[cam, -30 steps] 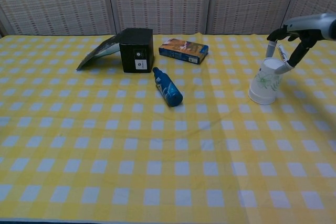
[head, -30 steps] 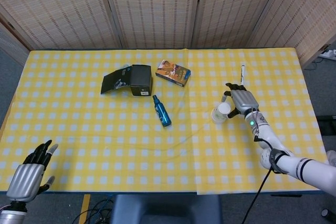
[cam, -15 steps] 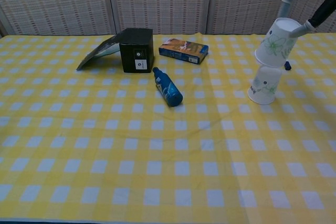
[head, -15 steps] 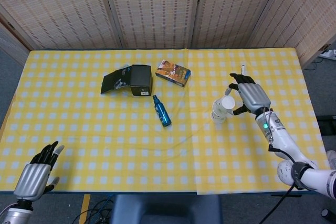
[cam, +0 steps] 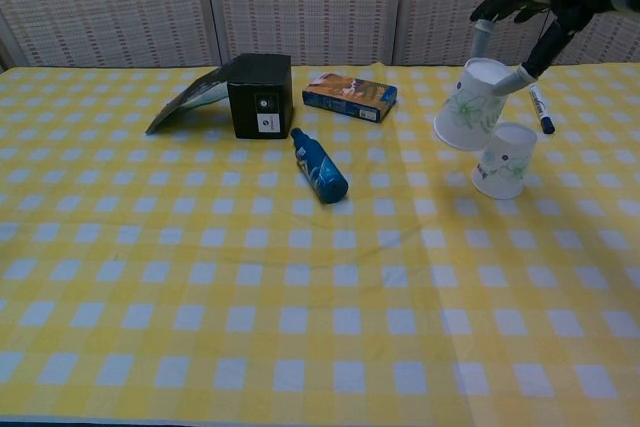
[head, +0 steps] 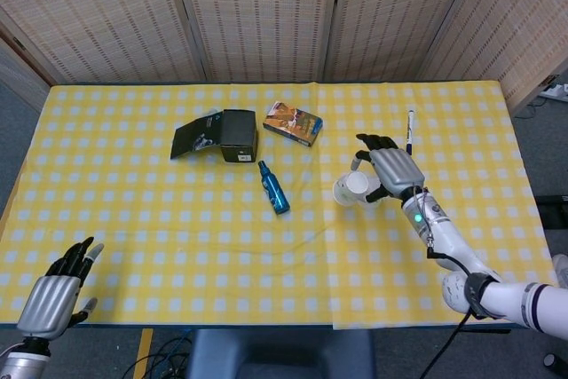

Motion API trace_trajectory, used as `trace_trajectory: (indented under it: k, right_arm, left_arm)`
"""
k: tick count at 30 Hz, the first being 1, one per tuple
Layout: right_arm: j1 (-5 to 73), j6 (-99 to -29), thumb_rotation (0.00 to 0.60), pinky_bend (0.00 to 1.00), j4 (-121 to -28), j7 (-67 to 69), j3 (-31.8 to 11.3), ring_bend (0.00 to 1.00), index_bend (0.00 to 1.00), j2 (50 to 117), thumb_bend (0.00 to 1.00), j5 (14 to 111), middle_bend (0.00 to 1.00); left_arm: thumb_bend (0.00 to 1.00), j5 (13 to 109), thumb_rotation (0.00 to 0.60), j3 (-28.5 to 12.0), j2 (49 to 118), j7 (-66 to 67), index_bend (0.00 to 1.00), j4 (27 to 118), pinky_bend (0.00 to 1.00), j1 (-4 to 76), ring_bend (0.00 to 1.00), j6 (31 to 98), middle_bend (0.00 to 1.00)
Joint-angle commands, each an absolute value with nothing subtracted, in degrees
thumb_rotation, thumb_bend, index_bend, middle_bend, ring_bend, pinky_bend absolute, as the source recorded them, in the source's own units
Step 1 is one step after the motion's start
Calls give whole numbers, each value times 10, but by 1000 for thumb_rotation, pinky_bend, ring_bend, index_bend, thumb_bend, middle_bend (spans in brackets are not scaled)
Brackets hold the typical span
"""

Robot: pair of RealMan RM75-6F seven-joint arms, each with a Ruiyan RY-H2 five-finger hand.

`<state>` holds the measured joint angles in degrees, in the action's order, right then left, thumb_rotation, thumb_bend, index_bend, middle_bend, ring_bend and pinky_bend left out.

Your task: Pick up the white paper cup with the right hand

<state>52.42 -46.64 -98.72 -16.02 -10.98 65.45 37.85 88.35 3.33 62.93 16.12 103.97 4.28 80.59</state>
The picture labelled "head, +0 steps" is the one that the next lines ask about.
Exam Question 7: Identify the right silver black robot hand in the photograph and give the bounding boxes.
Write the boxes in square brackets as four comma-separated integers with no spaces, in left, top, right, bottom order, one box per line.
[351,132,428,205]

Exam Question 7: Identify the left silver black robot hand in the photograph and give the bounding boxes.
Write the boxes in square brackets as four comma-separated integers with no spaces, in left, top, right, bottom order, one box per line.
[16,236,106,343]

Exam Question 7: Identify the white paper cup floral print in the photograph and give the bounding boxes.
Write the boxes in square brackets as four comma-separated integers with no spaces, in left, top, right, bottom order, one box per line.
[335,170,372,207]

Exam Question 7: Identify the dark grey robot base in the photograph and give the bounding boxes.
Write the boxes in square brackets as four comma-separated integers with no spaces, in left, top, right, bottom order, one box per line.
[185,328,377,379]

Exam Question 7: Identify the blue white marker pen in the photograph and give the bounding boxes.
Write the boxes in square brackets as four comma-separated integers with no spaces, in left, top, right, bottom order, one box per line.
[405,109,417,154]

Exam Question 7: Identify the yellow white checkered tablecloth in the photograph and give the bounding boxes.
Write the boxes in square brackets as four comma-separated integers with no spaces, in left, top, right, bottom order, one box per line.
[0,82,336,327]
[313,80,541,332]

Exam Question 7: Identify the orange blue printed carton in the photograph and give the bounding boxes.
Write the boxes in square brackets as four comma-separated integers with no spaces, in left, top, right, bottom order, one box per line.
[262,100,324,148]

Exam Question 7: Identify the blue spray bottle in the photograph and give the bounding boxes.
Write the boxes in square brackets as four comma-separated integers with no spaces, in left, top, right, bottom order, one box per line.
[257,160,291,216]

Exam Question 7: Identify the woven folding screen panel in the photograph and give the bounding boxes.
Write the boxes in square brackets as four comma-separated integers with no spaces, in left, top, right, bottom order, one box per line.
[0,0,206,85]
[0,35,53,114]
[170,0,343,83]
[421,0,568,114]
[326,0,481,83]

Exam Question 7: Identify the black equipment stand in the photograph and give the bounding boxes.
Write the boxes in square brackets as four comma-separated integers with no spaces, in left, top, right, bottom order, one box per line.
[533,193,568,230]

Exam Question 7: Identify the black cardboard box open lid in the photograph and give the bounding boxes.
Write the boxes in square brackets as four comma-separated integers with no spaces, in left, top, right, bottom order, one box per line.
[170,107,259,165]

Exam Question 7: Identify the white power strip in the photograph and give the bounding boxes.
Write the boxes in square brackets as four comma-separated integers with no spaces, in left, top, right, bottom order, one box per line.
[538,80,568,103]

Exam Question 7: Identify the white shoe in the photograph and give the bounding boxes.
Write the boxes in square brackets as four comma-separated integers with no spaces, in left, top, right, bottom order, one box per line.
[551,253,568,288]

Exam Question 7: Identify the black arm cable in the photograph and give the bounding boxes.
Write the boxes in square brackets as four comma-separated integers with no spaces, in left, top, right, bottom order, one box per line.
[419,236,501,379]

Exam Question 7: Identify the black floor cables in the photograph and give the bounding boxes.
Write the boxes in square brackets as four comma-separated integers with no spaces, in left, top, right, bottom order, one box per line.
[119,333,194,379]

